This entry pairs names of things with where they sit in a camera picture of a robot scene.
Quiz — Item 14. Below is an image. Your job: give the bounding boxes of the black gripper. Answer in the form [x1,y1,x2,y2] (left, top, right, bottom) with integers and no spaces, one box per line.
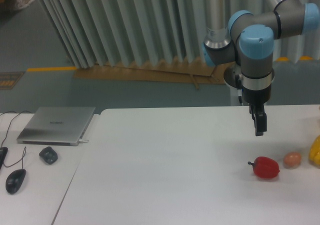
[237,85,272,137]

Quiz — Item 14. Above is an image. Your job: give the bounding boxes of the black computer mouse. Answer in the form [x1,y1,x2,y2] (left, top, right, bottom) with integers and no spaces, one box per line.
[5,168,27,195]

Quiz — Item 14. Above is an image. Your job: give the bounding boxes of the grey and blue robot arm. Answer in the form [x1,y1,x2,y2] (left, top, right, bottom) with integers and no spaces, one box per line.
[202,0,320,136]

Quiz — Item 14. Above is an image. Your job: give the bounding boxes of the red bell pepper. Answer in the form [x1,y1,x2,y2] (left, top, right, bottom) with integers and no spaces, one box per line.
[247,156,280,179]

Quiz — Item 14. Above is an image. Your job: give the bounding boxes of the brown egg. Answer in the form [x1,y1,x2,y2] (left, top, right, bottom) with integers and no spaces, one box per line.
[283,152,302,168]

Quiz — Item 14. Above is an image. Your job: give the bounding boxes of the yellow bell pepper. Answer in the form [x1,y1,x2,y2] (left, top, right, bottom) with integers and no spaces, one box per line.
[308,135,320,167]

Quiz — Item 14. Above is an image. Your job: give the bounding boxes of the brown cardboard sheet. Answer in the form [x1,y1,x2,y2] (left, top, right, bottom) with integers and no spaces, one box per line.
[73,58,231,89]

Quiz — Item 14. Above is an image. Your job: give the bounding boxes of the white usb plug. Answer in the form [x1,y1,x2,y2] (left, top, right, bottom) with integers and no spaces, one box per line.
[79,139,89,144]

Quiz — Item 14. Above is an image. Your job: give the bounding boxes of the grey folding partition screen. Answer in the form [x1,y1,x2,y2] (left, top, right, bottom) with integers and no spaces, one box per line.
[32,0,320,70]

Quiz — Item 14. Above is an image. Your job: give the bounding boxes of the silver laptop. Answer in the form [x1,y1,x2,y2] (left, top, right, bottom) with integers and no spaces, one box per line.
[16,106,96,146]

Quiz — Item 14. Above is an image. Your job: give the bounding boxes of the black earbuds case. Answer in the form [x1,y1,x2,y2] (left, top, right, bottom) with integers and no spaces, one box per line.
[39,146,58,165]

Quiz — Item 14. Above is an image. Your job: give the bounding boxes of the black keyboard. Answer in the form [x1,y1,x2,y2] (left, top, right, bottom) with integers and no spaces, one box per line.
[0,147,8,169]

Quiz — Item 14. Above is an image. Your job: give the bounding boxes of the black base cable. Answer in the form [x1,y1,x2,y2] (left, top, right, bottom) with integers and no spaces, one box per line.
[237,88,245,107]

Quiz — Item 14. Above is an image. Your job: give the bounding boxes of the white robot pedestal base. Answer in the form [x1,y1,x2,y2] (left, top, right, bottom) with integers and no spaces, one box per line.
[223,63,244,106]

